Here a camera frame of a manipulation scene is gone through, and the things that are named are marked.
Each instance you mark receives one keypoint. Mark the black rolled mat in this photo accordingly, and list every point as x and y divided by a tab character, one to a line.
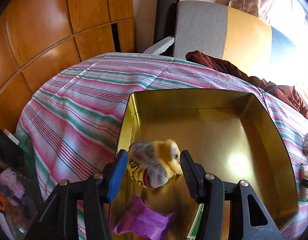
165	20

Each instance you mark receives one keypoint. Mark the striped bed sheet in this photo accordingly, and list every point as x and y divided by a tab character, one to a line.
74	120

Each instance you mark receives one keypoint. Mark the wooden wardrobe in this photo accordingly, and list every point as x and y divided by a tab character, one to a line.
40	38

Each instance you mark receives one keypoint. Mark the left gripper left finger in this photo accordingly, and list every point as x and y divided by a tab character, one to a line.
58	218

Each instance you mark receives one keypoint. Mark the purple snack packet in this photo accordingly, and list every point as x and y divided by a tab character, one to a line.
140	220

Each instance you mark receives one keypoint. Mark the maroon blanket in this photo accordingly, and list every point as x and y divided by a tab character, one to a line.
286	94

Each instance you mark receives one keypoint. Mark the gold tin box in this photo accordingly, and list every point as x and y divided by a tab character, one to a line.
229	133

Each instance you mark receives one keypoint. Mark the green white carton box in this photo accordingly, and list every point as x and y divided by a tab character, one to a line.
195	225

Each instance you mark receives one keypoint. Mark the grey yellow blue headboard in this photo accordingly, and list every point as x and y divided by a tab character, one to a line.
249	43

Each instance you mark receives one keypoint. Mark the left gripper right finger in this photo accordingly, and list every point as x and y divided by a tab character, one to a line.
248	219

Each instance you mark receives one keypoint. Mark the yellow knitted sock bundle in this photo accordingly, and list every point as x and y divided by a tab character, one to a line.
153	164

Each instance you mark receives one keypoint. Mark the rice cracker packet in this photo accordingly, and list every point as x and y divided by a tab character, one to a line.
303	195

